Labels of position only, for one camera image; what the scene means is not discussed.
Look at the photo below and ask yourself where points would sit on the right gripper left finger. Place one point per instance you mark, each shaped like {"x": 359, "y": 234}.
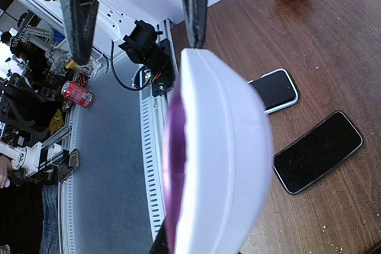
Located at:
{"x": 79, "y": 18}

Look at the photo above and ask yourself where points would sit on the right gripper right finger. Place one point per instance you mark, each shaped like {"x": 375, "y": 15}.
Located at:
{"x": 195, "y": 12}

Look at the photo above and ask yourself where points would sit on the lilac silicone phone case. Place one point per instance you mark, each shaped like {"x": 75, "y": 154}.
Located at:
{"x": 229, "y": 156}

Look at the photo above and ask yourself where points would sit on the purple smartphone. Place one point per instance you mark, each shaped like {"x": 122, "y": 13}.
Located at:
{"x": 174, "y": 158}

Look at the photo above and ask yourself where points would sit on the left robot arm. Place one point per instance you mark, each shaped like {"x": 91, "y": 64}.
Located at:
{"x": 141, "y": 47}

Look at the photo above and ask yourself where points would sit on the phone in light-blue case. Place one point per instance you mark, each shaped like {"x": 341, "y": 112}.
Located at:
{"x": 276, "y": 90}

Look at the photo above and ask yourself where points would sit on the black phone centre left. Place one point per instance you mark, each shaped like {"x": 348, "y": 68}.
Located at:
{"x": 318, "y": 152}

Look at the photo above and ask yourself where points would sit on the red soda can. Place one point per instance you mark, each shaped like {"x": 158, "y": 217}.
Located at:
{"x": 77, "y": 94}

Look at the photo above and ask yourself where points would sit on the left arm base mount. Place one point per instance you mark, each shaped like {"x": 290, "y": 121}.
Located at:
{"x": 164, "y": 83}

